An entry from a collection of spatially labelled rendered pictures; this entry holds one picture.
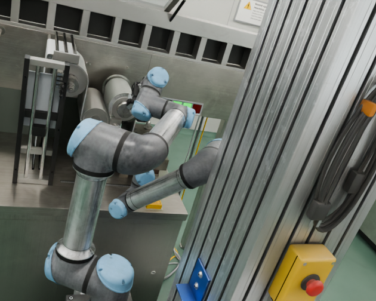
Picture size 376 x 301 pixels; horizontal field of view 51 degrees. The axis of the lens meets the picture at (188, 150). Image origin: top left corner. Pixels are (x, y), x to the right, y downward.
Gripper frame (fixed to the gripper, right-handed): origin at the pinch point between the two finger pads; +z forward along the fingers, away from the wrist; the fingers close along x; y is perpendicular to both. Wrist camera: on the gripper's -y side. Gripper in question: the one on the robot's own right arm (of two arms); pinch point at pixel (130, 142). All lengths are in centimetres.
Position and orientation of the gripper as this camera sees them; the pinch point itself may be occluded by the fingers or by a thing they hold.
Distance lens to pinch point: 188.4
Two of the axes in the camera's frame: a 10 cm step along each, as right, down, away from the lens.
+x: -9.2, -1.0, -3.8
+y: 2.7, -8.7, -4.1
